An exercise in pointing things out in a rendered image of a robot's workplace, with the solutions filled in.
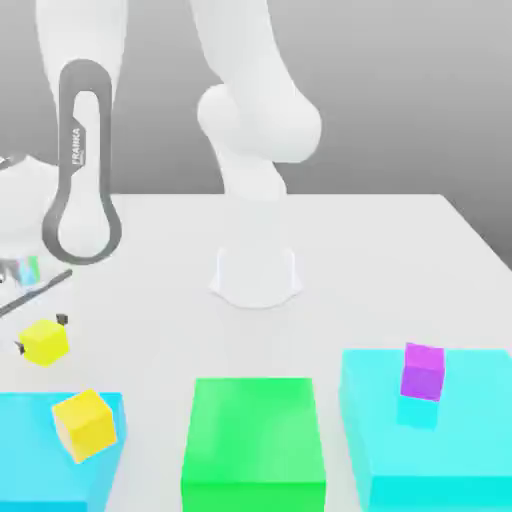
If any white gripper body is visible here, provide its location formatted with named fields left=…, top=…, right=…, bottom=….
left=0, top=267, right=76, bottom=330

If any small lime yellow cube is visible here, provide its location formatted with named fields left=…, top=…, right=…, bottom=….
left=17, top=318, right=71, bottom=368

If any small golden yellow cube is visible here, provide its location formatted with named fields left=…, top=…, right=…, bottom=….
left=51, top=388, right=118, bottom=465

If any small purple cube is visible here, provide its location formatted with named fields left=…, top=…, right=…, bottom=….
left=399, top=342, right=446, bottom=403

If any small cyan cube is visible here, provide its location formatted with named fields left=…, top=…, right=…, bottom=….
left=396, top=393, right=440, bottom=432

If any large sky blue box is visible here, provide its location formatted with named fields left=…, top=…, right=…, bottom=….
left=0, top=391, right=128, bottom=512

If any large green box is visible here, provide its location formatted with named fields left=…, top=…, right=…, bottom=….
left=180, top=377, right=327, bottom=512

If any large cyan box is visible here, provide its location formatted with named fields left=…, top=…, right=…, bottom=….
left=338, top=348, right=512, bottom=512

